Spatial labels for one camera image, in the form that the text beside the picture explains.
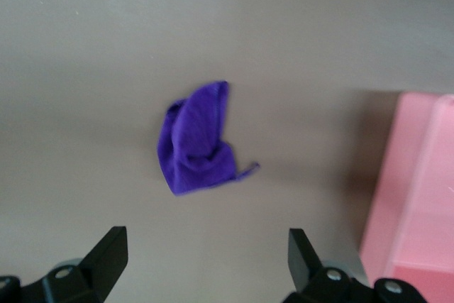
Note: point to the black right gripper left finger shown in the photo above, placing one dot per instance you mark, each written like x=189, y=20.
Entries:
x=106, y=264

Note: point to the purple microfiber cloth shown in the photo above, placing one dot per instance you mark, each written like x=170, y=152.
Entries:
x=198, y=140

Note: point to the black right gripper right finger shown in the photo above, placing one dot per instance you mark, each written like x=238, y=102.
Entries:
x=301, y=264

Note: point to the pink plastic bin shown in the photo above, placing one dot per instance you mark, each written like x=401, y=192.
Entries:
x=418, y=193

